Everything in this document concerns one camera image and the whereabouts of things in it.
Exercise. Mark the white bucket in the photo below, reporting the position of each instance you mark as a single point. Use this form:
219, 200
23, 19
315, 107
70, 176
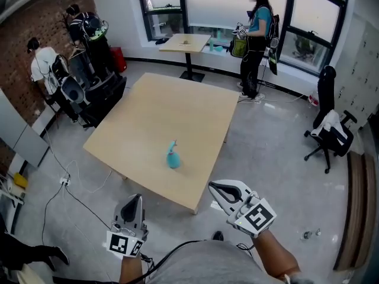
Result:
313, 98

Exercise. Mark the grey lockers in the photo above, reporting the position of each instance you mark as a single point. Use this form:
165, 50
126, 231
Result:
358, 78

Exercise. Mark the black equipment cart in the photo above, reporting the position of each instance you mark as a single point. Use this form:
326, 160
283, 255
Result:
97, 96

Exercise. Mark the teal spray bottle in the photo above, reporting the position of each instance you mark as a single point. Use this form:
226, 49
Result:
173, 161

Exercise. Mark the black office chair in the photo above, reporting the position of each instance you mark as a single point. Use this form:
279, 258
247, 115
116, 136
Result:
328, 99

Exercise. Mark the tall teal bottle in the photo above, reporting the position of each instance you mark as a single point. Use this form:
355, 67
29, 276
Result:
219, 34
211, 45

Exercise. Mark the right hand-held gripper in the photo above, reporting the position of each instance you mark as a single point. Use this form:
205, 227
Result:
256, 216

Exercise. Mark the red box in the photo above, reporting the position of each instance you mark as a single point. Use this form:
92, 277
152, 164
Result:
118, 58

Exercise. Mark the person's right forearm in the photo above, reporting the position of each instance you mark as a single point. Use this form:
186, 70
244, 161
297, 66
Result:
274, 256

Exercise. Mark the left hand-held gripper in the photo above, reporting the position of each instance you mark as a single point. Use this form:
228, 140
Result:
126, 240

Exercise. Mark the grey cabinet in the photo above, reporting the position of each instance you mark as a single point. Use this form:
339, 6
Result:
22, 135

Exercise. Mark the small wooden pedestal table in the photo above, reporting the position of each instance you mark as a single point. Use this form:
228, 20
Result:
186, 43

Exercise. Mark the small brown object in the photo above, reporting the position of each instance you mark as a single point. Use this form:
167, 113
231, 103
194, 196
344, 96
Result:
186, 43

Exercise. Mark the white shelf rack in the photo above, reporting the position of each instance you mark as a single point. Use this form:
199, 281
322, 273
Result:
10, 200

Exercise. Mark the clear plastic water bottle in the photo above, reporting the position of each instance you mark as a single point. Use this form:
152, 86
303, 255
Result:
310, 234

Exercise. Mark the wooden bench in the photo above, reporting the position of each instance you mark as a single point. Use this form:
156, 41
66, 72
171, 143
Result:
356, 211

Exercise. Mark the person's black shoe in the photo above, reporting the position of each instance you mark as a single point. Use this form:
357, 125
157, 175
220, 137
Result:
218, 235

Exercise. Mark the green bag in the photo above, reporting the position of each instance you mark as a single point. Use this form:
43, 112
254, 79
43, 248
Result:
238, 47

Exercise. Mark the white cloth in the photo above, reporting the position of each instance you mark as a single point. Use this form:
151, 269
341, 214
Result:
327, 123

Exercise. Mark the teal round bottle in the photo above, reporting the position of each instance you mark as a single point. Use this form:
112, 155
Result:
219, 49

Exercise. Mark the yellow box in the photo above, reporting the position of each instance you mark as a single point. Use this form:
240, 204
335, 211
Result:
20, 180

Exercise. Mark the teal spray head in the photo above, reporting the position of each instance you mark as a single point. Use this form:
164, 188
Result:
172, 147

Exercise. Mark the person's grey shirt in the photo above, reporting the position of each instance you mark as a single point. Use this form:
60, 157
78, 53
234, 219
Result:
207, 265

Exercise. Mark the white power strip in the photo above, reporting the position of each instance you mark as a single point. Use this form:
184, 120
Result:
65, 181

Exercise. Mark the person's left forearm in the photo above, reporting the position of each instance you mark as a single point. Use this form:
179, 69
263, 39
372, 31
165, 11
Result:
130, 269

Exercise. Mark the black bag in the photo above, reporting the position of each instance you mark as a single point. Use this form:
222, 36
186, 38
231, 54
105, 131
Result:
162, 41

